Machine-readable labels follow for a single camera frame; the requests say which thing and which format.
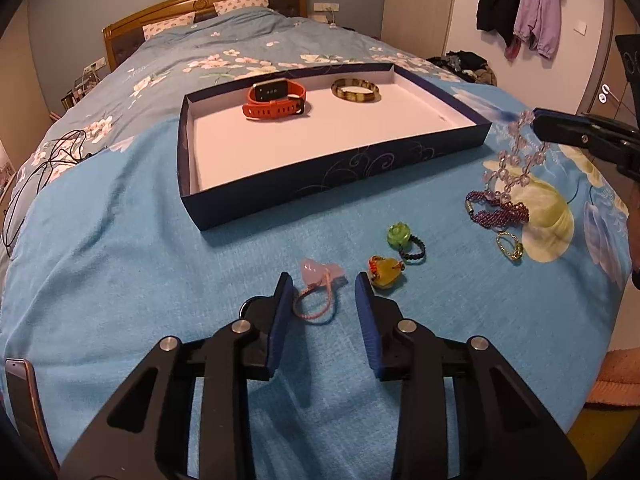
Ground bright blue printed blanket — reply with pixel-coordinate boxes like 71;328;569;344
0;80;631;480

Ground pink charm with cord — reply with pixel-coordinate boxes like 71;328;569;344
292;259;348;325

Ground yellow amber pendant charm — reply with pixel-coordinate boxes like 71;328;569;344
367;255;405;291

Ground floral print pillow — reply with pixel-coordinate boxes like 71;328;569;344
142;11;196;40
214;0;271;15

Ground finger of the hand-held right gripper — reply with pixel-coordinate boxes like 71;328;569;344
533;108;640;137
537;127;640;182

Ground wooden headboard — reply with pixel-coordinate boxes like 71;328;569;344
102;0;308;72

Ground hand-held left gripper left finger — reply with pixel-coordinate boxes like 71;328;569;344
59;272;296;480

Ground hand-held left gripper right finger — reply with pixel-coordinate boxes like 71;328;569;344
354;271;588;480

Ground purple bead bracelet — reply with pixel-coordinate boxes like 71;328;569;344
465;190;530;227

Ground purple hanging jacket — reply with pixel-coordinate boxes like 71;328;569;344
505;0;566;61

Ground black cable bundle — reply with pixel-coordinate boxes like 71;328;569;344
2;130;91;256

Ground orange smart watch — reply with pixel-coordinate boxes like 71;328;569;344
242;79;312;121

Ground nightstand cosmetics clutter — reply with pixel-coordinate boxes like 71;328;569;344
60;75;101;111

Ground floral blue duvet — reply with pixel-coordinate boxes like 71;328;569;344
0;7;471;261

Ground black ring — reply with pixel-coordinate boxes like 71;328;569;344
239;297;271;321

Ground amber mottled bangle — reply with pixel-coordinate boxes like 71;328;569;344
331;77;381;103

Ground dark blue cardboard tray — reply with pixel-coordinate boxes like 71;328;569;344
176;62;493;232

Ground gold ring with green stone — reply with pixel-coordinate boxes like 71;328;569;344
496;231;525;261

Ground pile of dark clothes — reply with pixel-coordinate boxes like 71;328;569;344
427;51;498;86

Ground black hanging jacket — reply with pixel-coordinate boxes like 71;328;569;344
476;0;526;46

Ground smartphone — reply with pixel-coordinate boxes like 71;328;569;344
4;358;61;476

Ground clear crystal bead bracelet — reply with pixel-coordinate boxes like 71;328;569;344
482;109;551;201

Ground green flower bead ring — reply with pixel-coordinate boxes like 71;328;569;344
387;222;427;264

